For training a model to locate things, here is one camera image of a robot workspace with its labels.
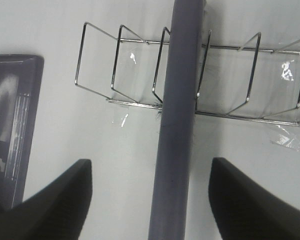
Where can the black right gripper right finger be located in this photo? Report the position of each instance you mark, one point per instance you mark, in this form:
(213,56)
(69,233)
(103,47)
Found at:
(244,210)

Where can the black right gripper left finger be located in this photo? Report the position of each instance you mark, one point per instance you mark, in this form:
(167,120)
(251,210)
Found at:
(57,212)

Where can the purple brush black bristles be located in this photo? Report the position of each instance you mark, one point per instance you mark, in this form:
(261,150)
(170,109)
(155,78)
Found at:
(172,169)

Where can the purple plastic dustpan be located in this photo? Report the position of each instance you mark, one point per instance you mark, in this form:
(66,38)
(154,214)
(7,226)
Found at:
(20,85)

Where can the chrome wire rack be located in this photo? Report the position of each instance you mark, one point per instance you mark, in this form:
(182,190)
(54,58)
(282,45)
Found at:
(126,35)

